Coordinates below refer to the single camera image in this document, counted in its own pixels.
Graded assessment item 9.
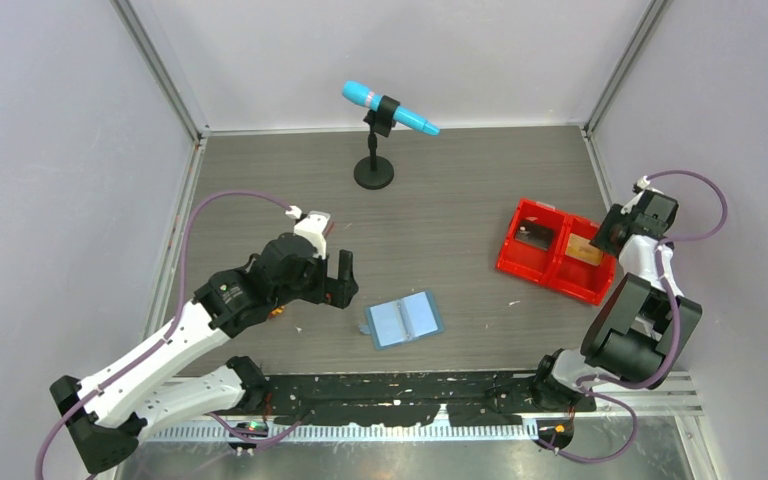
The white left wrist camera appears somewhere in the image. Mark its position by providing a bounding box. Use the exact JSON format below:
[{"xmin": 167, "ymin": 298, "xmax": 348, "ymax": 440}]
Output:
[{"xmin": 284, "ymin": 205, "xmax": 332, "ymax": 259}]

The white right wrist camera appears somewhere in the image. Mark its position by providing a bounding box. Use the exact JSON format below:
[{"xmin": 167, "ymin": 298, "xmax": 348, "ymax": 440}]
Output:
[{"xmin": 621, "ymin": 175, "xmax": 660, "ymax": 214}]

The black credit card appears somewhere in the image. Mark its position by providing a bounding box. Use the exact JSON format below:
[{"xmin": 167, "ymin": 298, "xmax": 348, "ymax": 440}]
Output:
[{"xmin": 514, "ymin": 220, "xmax": 555, "ymax": 251}]

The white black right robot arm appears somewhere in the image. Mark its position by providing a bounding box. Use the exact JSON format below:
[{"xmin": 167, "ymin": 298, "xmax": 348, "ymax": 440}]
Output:
[{"xmin": 530, "ymin": 190, "xmax": 703, "ymax": 411}]

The red two-compartment bin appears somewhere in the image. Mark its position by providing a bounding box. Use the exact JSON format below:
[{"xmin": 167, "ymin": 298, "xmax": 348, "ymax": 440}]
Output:
[{"xmin": 495, "ymin": 198, "xmax": 616, "ymax": 305}]

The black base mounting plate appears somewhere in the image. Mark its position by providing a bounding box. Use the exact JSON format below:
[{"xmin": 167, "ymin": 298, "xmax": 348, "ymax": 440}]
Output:
[{"xmin": 202, "ymin": 370, "xmax": 597, "ymax": 429}]

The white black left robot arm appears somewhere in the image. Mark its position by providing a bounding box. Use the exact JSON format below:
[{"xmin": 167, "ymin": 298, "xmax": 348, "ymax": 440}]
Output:
[{"xmin": 49, "ymin": 233, "xmax": 359, "ymax": 475}]

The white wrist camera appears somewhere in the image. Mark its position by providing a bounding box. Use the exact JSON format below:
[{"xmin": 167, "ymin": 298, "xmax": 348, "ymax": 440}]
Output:
[
  {"xmin": 284, "ymin": 205, "xmax": 332, "ymax": 259},
  {"xmin": 621, "ymin": 175, "xmax": 660, "ymax": 214}
]

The blue toy microphone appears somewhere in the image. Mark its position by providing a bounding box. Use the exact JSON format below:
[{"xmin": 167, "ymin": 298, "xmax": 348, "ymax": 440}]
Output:
[{"xmin": 342, "ymin": 81, "xmax": 440, "ymax": 137}]

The blue card holder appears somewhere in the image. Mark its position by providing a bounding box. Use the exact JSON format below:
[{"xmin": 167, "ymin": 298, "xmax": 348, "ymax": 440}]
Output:
[{"xmin": 359, "ymin": 290, "xmax": 444, "ymax": 350}]

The black microphone stand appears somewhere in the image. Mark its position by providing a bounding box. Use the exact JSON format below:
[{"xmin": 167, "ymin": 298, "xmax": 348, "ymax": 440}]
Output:
[{"xmin": 353, "ymin": 95, "xmax": 400, "ymax": 190}]

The orange VIP credit card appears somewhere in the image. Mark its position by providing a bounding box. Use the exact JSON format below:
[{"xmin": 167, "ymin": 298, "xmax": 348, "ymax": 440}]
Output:
[{"xmin": 565, "ymin": 233, "xmax": 604, "ymax": 267}]

